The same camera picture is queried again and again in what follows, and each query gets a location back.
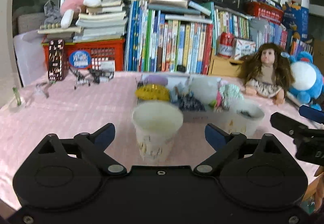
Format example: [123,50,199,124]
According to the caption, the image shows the white paper cup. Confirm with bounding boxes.
[225,99,265,137]
[132,101,183,165]

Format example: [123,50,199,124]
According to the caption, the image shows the green soft cloth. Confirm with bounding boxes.
[208,100,218,109]

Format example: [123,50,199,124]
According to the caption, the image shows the pink soft object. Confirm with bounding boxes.
[215,91,222,109]

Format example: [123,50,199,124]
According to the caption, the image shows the mint patterned cloth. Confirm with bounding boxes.
[218,84,244,110]

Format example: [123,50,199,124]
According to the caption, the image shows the dark blue patterned cloth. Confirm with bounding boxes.
[176,93,206,111]

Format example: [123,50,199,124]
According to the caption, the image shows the yellow mesh soft object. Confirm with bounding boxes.
[135,84,170,102]

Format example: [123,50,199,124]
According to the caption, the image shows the purple fuzzy soft object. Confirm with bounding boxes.
[143,75,168,87]

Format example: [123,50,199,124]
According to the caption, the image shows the blue white plush toy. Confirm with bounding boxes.
[289,51,323,110]

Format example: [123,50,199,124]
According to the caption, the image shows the pink bed sheet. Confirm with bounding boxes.
[1,72,315,210]

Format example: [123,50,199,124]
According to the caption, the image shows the brown haired baby doll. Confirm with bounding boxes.
[238,43,295,105]

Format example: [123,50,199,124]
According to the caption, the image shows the white shallow cardboard box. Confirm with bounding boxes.
[136,72,244,123]

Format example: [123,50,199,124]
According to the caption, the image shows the small wooden drawer box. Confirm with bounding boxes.
[208,55,243,77]

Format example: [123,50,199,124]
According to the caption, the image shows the white printed small carton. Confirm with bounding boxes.
[232,39,256,60]

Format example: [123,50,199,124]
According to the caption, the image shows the small black box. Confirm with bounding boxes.
[176,65,186,73]

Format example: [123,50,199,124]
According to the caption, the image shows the red plastic crate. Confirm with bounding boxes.
[42,38,126,73]

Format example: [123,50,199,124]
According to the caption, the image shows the right row of books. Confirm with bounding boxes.
[212,5,314,56]

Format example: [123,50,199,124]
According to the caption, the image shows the red Budweiser can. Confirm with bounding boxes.
[217,32,234,58]

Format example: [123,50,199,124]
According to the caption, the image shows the blue cardboard box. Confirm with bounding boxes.
[282,0,309,41]

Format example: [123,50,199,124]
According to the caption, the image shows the red basket on books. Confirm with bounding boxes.
[244,1,284,25]

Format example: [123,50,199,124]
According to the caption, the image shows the row of upright books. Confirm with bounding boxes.
[123,0,216,75]

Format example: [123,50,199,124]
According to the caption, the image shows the stack of lying books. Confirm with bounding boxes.
[37,0,128,43]

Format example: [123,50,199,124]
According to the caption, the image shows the pink white plush bunny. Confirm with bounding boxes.
[60,0,102,29]

